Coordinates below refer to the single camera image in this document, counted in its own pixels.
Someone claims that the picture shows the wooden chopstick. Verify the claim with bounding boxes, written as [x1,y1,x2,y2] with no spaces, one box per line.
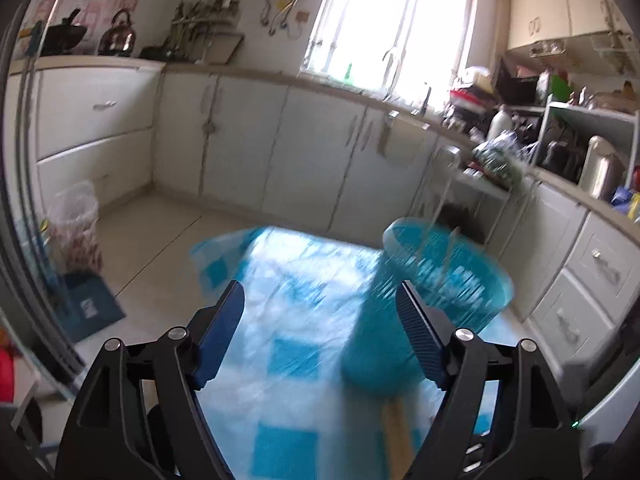
[381,396,413,480]

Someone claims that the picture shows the white kitchen cabinets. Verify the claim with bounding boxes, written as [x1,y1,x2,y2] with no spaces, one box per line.
[4,54,640,376]

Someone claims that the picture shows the blue dustpan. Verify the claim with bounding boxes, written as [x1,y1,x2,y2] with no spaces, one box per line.
[58,272,126,344]

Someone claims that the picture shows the teal perforated plastic basket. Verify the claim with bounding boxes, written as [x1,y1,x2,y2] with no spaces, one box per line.
[342,218,514,396]

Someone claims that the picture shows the red and white chair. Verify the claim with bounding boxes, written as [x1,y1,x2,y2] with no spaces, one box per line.
[0,324,57,480]

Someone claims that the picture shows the floral bin with plastic bag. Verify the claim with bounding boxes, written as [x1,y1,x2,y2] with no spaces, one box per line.
[47,180,103,274]

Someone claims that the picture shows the blue checkered plastic tablecloth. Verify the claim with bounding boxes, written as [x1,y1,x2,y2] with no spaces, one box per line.
[186,224,532,480]

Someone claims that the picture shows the bag of vegetables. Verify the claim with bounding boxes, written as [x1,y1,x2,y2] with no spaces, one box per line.
[473,130,525,190]

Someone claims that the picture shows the steel pot on shelf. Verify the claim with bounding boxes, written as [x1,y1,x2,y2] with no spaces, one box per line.
[540,141,584,183]

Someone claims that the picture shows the white thermos jug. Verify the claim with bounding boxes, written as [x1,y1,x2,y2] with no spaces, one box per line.
[578,136,625,202]

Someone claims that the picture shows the white dish rack shelf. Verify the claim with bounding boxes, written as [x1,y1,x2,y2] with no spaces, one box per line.
[529,96,639,188]

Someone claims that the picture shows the metal kettle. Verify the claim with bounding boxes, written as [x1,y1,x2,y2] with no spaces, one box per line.
[98,9,137,58]

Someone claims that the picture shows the black wok pan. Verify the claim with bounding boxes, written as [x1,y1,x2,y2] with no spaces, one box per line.
[40,8,88,56]

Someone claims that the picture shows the window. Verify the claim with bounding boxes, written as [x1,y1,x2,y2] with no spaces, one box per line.
[302,0,474,112]

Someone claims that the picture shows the wall utensil rack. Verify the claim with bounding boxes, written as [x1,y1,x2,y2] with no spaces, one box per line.
[166,0,245,65]

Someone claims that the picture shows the upper wall cabinets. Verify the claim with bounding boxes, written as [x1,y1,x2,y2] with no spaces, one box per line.
[506,0,632,51]

